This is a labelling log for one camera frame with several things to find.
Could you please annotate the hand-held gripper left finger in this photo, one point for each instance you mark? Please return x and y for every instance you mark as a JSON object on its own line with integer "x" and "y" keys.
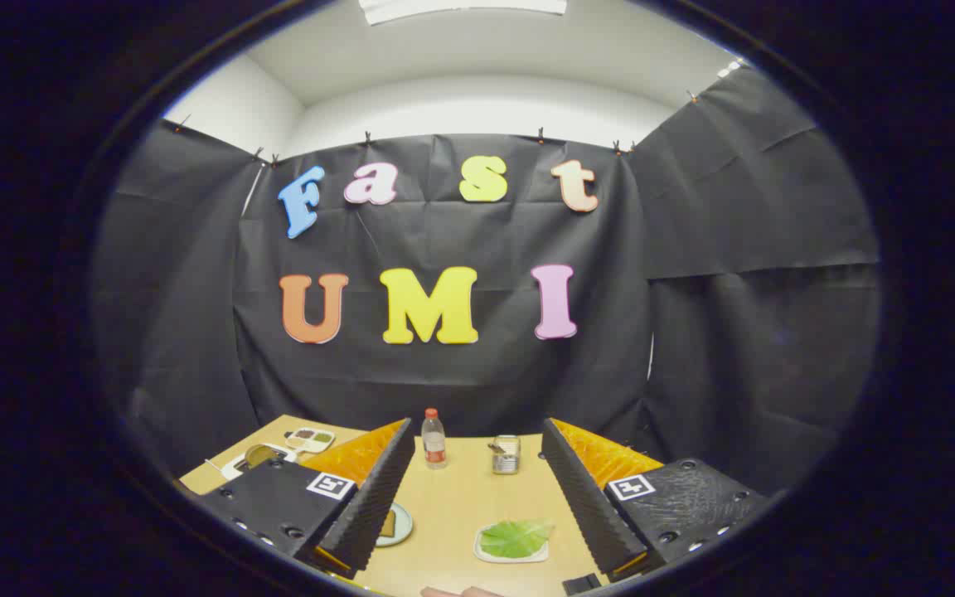
{"x": 378, "y": 497}

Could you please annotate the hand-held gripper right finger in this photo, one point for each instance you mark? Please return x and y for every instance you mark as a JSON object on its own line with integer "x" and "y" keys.
{"x": 581, "y": 497}

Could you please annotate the green lettuce leaf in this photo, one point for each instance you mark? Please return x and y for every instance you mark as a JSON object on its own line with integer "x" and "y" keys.
{"x": 515, "y": 539}

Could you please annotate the square toast slice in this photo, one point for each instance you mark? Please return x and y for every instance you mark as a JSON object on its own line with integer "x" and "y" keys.
{"x": 390, "y": 524}

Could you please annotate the pale green round plate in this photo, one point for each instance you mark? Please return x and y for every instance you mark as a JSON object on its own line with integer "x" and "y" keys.
{"x": 404, "y": 526}

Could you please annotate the clear bottle with red cap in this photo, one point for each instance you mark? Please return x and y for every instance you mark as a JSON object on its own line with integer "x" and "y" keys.
{"x": 434, "y": 448}

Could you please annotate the white divided condiment tray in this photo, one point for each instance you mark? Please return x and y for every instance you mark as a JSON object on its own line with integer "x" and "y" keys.
{"x": 309, "y": 439}

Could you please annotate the small white square plate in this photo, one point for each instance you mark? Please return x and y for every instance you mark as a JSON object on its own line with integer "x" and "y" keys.
{"x": 496, "y": 560}

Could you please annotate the white toaster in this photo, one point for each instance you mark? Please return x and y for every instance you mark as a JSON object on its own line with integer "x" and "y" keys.
{"x": 283, "y": 452}

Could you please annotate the black backdrop cloth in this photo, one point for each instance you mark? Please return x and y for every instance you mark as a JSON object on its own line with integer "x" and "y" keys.
{"x": 444, "y": 381}

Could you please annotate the ceiling light panel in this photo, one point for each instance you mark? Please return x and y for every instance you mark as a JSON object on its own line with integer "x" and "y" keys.
{"x": 461, "y": 7}

